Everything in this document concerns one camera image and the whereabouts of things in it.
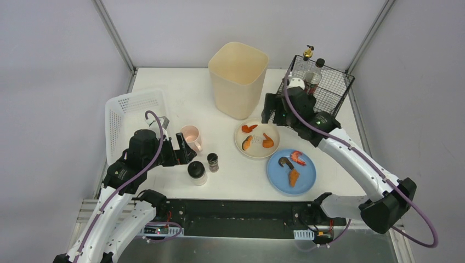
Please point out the black lid jar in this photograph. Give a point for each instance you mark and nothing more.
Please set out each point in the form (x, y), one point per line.
(197, 173)

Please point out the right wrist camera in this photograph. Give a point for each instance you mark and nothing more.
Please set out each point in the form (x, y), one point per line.
(295, 82)

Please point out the white plastic basket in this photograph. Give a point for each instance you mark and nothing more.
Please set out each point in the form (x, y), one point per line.
(125, 114)

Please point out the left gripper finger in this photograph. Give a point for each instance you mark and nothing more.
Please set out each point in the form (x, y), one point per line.
(185, 156)
(181, 141)

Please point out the soy sauce bottle red label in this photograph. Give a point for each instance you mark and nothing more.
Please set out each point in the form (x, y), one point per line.
(313, 77)

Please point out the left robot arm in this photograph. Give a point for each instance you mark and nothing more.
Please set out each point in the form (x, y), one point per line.
(104, 239)

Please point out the beige plastic bin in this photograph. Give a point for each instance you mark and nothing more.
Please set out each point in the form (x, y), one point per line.
(237, 74)

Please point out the beige plate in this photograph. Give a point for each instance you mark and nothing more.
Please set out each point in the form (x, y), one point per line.
(256, 150)

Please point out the clear glass bottle gold cap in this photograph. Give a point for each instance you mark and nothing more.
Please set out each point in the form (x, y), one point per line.
(303, 62)

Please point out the orange food piece top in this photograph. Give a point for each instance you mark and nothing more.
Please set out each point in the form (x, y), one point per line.
(248, 129)

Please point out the pink mug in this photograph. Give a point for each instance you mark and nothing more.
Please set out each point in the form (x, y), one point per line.
(192, 136)

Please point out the orange fried food piece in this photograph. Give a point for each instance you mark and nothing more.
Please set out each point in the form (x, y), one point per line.
(293, 176)

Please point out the orange dark food piece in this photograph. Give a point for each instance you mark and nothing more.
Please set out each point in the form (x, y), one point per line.
(246, 144)

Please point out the black wire basket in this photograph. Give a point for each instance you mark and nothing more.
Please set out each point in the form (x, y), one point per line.
(332, 89)

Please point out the blue plate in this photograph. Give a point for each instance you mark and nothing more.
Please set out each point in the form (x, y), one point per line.
(278, 176)

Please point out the red shrimp toy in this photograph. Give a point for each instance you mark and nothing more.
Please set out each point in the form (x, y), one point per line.
(295, 157)

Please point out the orange curved food piece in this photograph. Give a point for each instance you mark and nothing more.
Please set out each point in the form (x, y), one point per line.
(267, 142)

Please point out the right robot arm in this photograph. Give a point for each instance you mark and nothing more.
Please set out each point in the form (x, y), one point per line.
(384, 202)

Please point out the dark curved food piece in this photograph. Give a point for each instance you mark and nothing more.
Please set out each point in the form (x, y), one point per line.
(285, 161)

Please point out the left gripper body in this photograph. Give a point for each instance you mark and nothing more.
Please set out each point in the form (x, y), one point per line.
(174, 152)

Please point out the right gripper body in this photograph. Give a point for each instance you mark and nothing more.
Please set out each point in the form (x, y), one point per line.
(277, 110)

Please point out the small dark spice jar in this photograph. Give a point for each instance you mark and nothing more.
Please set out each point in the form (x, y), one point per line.
(212, 159)

